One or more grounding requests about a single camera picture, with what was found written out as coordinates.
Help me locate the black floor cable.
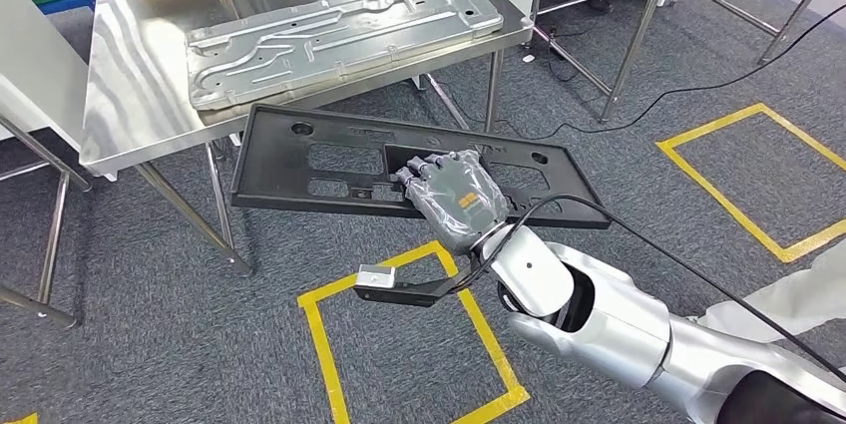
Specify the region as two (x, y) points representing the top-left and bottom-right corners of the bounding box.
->
(436, 3), (846, 143)

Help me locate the person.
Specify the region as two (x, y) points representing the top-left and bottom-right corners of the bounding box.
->
(690, 253), (846, 344)

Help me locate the steel workbench table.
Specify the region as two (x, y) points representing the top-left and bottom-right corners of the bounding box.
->
(79, 0), (536, 277)

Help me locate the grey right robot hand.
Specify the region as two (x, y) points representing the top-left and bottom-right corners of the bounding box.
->
(389, 148), (512, 257)

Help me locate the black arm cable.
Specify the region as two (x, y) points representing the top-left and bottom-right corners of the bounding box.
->
(456, 194), (846, 384)

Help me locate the white partition panel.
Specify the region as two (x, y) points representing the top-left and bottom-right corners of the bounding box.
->
(0, 0), (117, 183)

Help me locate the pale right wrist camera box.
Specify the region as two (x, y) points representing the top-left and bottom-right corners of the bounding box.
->
(354, 264), (396, 290)

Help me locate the black plastic plate frame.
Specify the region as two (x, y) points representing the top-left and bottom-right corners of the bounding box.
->
(230, 103), (613, 231)

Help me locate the stamped grey metal panel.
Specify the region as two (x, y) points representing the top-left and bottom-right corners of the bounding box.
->
(185, 0), (505, 112)

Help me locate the steel side table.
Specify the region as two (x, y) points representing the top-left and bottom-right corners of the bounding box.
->
(528, 0), (846, 125)

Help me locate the steel table frame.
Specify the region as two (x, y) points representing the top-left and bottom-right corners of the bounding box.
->
(0, 113), (94, 331)

